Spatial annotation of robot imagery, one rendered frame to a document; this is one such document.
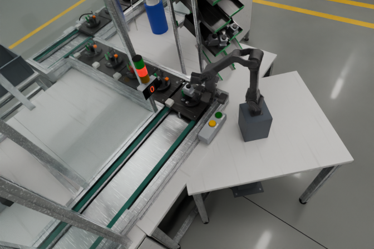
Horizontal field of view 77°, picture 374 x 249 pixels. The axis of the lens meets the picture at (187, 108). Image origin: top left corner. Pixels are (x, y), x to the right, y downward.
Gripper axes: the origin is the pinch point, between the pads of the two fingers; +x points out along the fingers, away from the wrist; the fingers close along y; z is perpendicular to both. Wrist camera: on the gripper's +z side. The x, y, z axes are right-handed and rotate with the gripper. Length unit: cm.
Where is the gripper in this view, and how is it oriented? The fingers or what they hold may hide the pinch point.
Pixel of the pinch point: (211, 99)
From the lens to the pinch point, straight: 136.0
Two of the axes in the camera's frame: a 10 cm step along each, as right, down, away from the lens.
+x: 1.3, 6.0, 7.9
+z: -5.2, 7.2, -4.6
